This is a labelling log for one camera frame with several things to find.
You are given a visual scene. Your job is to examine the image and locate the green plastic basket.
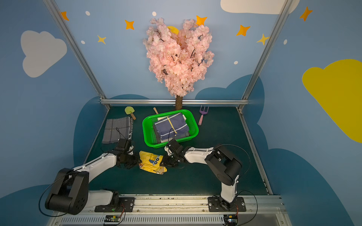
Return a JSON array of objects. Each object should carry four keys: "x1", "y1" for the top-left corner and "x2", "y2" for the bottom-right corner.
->
[{"x1": 142, "y1": 109, "x2": 199, "y2": 148}]

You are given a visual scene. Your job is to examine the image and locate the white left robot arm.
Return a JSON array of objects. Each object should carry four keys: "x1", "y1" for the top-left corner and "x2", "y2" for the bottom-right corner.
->
[{"x1": 44, "y1": 138, "x2": 140, "y2": 215}]

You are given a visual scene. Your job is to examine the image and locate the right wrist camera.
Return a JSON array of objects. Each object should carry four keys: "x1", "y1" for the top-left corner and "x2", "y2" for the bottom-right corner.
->
[{"x1": 164, "y1": 139, "x2": 184, "y2": 155}]

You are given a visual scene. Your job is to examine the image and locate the yellow cartoon pillowcase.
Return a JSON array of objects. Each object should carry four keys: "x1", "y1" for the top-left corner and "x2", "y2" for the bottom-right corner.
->
[{"x1": 139, "y1": 151, "x2": 167, "y2": 175}]

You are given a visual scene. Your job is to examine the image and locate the right circuit board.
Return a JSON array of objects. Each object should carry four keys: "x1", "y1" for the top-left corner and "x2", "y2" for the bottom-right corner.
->
[{"x1": 223, "y1": 215, "x2": 238, "y2": 226}]

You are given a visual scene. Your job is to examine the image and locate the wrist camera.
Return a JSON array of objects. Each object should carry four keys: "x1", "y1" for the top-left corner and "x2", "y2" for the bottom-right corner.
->
[
  {"x1": 115, "y1": 138, "x2": 132, "y2": 153},
  {"x1": 164, "y1": 139, "x2": 184, "y2": 155}
]

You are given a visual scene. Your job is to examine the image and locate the aluminium frame left post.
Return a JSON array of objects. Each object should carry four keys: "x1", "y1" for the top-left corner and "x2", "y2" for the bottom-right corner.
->
[{"x1": 43, "y1": 0, "x2": 107, "y2": 102}]

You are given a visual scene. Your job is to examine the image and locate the aluminium frame back bar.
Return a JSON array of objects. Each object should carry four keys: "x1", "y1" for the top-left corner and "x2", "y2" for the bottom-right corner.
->
[{"x1": 100, "y1": 99, "x2": 248, "y2": 105}]

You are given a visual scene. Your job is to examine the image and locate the grey striped cloth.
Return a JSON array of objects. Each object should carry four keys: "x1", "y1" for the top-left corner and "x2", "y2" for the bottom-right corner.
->
[{"x1": 102, "y1": 116, "x2": 133, "y2": 144}]

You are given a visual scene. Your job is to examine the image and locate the aluminium frame post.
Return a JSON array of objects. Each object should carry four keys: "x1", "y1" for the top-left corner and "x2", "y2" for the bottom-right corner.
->
[
  {"x1": 238, "y1": 0, "x2": 294, "y2": 112},
  {"x1": 43, "y1": 0, "x2": 107, "y2": 102}
]

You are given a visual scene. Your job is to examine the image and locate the left circuit board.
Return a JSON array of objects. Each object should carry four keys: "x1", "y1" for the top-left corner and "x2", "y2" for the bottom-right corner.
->
[{"x1": 104, "y1": 215, "x2": 122, "y2": 224}]

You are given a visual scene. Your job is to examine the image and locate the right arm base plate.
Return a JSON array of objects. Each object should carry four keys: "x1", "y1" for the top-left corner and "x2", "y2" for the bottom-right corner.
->
[{"x1": 207, "y1": 196, "x2": 247, "y2": 212}]

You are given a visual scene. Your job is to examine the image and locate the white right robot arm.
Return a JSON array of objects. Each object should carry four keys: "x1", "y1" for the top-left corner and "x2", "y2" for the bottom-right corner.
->
[{"x1": 160, "y1": 139, "x2": 242, "y2": 203}]

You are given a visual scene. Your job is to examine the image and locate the purple toy rake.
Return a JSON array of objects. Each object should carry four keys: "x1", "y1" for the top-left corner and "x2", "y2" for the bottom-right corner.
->
[{"x1": 198, "y1": 105, "x2": 209, "y2": 126}]

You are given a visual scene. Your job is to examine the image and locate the navy blue pillowcase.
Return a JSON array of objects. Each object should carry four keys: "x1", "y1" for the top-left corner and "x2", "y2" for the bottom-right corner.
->
[{"x1": 153, "y1": 113, "x2": 190, "y2": 143}]

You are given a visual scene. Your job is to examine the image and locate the circuit board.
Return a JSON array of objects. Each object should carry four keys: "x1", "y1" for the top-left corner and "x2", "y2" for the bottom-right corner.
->
[
  {"x1": 104, "y1": 215, "x2": 122, "y2": 224},
  {"x1": 223, "y1": 215, "x2": 238, "y2": 226}
]

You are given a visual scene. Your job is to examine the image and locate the green toy shovel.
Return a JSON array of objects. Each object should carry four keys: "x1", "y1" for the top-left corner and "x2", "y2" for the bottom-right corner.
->
[{"x1": 124, "y1": 106, "x2": 136, "y2": 120}]

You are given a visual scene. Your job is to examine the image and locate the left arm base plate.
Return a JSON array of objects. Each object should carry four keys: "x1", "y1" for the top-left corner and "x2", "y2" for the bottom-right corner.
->
[{"x1": 94, "y1": 197, "x2": 135, "y2": 213}]

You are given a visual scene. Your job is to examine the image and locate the pink blossom artificial tree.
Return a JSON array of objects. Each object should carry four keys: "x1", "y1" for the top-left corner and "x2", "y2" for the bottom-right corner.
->
[{"x1": 143, "y1": 17, "x2": 215, "y2": 110}]

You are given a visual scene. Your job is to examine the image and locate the aluminium frame right post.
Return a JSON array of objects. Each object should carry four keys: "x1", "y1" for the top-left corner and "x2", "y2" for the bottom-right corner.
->
[{"x1": 238, "y1": 0, "x2": 294, "y2": 112}]

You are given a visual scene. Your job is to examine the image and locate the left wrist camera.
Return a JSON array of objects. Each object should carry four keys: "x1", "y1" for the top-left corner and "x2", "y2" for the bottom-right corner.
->
[{"x1": 115, "y1": 138, "x2": 132, "y2": 153}]

